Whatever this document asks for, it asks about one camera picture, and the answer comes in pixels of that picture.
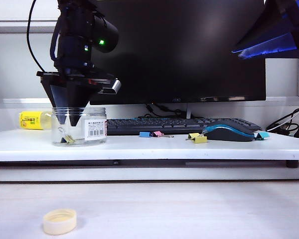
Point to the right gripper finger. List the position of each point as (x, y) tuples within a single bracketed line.
[(276, 48), (266, 25)]

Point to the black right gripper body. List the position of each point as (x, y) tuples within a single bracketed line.
[(296, 20)]

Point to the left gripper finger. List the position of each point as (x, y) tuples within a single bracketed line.
[(77, 102), (58, 102)]

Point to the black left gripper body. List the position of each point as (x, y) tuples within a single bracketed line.
[(72, 78)]

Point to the round transparent plastic box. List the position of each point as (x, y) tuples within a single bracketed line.
[(96, 129)]

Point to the yellow binder clip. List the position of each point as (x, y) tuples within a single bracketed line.
[(192, 135), (200, 140), (69, 140)]

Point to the pale yellow bottle cap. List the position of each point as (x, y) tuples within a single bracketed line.
[(59, 222)]

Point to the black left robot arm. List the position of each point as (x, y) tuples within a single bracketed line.
[(74, 39)]

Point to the black round support foot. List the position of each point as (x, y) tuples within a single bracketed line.
[(291, 164)]

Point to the plastic bottle with yellow label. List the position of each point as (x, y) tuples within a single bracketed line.
[(30, 120)]

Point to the blue binder clip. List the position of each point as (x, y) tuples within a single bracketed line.
[(144, 134)]

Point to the black computer monitor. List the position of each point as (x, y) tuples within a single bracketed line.
[(189, 62)]

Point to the pink binder clip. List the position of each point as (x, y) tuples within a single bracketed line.
[(157, 134)]

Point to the teal binder clip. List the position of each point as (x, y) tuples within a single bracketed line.
[(262, 135)]

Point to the black computer keyboard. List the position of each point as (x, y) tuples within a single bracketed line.
[(164, 124)]

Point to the blue and black computer mouse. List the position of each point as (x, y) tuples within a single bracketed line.
[(226, 134)]

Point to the silver monitor stand neck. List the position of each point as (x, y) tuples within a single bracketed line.
[(188, 110)]

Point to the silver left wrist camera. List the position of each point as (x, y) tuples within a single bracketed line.
[(110, 87)]

